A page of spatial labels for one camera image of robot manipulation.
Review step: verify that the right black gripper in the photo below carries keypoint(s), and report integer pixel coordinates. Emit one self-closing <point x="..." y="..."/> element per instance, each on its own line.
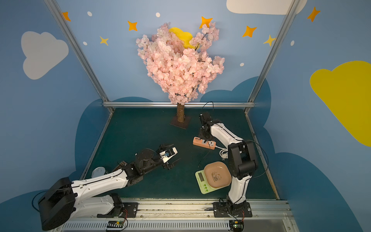
<point x="205" y="120"/>

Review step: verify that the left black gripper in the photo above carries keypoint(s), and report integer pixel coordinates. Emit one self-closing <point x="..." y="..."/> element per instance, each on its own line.
<point x="166" y="162"/>

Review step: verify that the orange power strip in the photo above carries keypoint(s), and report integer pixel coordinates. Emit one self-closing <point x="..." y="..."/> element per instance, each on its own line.
<point x="199" y="142"/>

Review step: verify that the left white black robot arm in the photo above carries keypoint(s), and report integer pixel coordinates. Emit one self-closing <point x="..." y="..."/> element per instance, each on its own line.
<point x="93" y="197"/>

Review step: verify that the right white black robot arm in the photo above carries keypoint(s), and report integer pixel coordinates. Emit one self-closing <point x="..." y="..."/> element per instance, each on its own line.
<point x="242" y="158"/>

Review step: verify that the green electronic scale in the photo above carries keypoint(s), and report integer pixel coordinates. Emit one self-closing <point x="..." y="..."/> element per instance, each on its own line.
<point x="203" y="184"/>

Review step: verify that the pink square plate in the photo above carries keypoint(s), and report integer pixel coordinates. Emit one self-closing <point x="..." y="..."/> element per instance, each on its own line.
<point x="217" y="175"/>

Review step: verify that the pink cherry blossom tree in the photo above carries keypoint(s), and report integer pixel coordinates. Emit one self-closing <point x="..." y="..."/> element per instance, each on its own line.
<point x="182" y="70"/>

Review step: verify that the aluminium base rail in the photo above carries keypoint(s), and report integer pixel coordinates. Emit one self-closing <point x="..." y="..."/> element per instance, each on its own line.
<point x="189" y="215"/>

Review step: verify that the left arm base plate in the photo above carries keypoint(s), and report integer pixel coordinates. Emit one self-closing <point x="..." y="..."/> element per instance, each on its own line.
<point x="129" y="210"/>

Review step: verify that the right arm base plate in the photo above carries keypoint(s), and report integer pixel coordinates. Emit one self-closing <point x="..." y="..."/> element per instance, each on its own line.
<point x="222" y="209"/>

